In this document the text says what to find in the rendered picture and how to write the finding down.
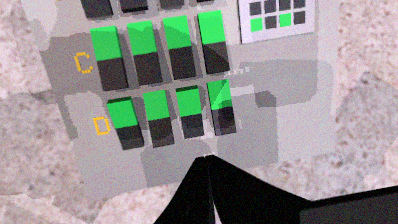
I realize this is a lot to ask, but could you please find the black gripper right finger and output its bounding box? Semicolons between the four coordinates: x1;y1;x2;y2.
205;155;398;224

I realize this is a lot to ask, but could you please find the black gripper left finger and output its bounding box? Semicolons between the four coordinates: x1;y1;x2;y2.
154;156;216;224

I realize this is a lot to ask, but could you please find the grey switch panel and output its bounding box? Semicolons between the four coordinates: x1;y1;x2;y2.
21;0;340;200

